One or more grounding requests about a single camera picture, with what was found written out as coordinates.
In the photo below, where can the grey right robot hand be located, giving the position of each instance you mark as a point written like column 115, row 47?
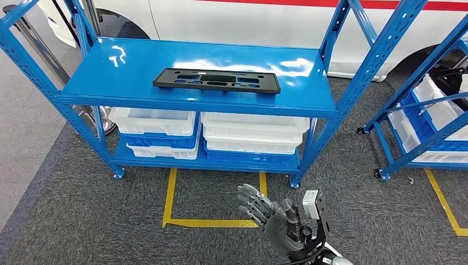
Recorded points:
column 278, row 226

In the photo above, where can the black plastic plate part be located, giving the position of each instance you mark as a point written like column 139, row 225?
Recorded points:
column 164, row 82

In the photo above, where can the blue metal shelf rack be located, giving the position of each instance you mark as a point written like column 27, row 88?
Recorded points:
column 120, row 69

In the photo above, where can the blue plastic bin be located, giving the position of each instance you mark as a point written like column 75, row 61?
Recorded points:
column 248, row 158
column 161, row 142
column 418, row 122

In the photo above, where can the blue rack with caster wheels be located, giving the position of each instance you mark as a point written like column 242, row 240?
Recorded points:
column 417, row 80

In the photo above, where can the white car with red stripe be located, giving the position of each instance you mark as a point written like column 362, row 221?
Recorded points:
column 256, row 22

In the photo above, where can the black barrier belt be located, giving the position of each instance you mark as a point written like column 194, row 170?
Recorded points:
column 65, row 22

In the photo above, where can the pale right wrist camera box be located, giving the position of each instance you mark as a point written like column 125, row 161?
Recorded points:
column 310, row 204

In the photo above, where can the black camera bracket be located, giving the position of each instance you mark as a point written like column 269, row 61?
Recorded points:
column 323, row 219

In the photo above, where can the chrome stanchion post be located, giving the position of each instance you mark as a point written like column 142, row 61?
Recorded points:
column 40, row 47
column 91, row 18

